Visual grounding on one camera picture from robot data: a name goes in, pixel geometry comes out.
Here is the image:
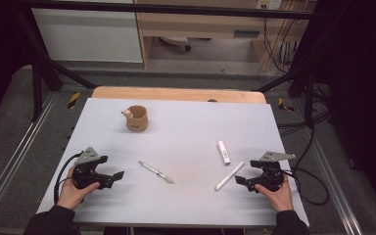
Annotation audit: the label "wooden table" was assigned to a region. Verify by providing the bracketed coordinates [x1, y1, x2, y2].
[91, 85, 268, 105]

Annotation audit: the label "short white marker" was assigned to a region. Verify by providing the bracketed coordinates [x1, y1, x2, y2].
[216, 140, 232, 165]

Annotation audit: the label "black metal stand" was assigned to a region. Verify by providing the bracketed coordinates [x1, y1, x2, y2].
[14, 9, 97, 122]
[254, 19, 334, 130]

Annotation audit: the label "aluminium floor rail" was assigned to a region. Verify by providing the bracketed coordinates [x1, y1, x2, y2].
[0, 92, 58, 219]
[307, 136, 365, 235]

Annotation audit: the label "person's left hand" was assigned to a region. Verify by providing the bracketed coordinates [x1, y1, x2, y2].
[56, 174, 101, 211]

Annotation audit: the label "right hand-held gripper black cable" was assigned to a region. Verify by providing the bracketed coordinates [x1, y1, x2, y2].
[282, 125, 330, 207]

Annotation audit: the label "person's right hand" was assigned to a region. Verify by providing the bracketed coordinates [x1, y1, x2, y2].
[254, 174, 295, 213]

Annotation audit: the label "black metal frame bar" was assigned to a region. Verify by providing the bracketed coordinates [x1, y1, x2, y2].
[13, 0, 319, 21]

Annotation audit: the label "left hand-held gripper black cable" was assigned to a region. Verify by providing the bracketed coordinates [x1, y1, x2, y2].
[53, 151, 84, 206]

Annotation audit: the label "bundle of floor cables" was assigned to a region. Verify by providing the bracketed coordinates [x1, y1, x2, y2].
[276, 82, 332, 138]

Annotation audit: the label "hanging desk cables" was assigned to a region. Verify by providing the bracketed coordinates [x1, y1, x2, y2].
[258, 0, 309, 74]

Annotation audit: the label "office chair base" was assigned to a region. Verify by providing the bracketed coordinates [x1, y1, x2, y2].
[159, 35, 193, 53]

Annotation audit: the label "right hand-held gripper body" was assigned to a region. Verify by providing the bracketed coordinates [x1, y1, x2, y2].
[256, 151, 297, 193]

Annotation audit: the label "long white pen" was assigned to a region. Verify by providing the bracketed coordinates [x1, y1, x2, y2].
[213, 161, 246, 192]

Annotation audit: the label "brown cup with figurine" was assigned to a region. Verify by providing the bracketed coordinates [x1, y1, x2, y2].
[120, 105, 149, 133]

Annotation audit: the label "hand-held gripper black cable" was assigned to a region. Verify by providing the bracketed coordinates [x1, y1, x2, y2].
[282, 125, 330, 207]
[53, 151, 84, 206]

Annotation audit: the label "white power strip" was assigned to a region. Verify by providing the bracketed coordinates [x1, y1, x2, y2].
[256, 0, 283, 11]

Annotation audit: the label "white cabinet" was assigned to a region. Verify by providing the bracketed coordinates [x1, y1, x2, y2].
[31, 0, 144, 64]

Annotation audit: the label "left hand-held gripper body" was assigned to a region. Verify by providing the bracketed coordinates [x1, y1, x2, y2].
[71, 146, 114, 191]

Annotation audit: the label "wooden desk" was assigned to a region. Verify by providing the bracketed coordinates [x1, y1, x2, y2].
[133, 0, 317, 69]

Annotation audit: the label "clear pen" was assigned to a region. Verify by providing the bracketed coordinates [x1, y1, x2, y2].
[138, 160, 176, 185]

